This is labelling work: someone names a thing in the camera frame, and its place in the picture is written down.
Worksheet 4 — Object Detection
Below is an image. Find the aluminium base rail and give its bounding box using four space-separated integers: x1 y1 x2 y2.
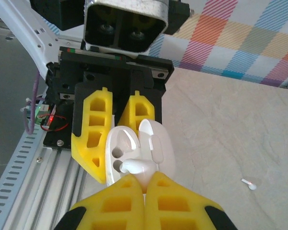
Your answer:
4 143 106 230

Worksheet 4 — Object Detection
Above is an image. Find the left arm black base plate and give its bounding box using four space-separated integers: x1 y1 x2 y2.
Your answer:
43 103 75 150

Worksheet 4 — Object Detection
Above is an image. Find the perforated grey cable duct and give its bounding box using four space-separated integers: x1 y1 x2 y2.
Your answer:
0 124 48 230

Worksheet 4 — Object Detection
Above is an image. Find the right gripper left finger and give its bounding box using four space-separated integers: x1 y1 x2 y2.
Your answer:
54 176 145 230

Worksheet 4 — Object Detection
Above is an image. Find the white earbud charging case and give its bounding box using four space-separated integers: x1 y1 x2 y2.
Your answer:
105 118 176 190

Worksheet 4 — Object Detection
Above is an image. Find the white earbud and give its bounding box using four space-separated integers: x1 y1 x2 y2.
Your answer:
119 159 159 192
241 177 257 191

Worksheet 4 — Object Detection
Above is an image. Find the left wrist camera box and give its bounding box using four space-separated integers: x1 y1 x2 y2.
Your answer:
83 0 170 54

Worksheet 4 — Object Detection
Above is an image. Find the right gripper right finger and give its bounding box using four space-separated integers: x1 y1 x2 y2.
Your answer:
144 172 240 230

